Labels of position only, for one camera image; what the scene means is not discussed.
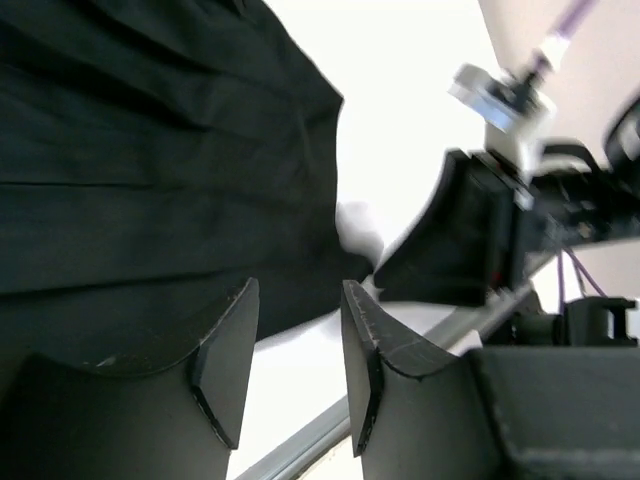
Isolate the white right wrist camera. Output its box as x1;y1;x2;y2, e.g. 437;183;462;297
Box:
449;53;557;181

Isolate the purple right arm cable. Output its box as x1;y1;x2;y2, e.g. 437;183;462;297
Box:
524;0;609;311

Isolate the black pleated skirt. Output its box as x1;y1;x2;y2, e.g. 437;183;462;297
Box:
1;1;374;366

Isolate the aluminium table edge rail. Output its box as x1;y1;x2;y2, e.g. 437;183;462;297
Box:
227;284;533;479

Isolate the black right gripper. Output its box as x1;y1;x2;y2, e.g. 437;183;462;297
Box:
374;99;639;305

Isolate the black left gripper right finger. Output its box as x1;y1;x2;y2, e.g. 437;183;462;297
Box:
341;281;639;479

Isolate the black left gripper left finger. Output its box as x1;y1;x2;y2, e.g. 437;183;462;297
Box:
1;279;259;479

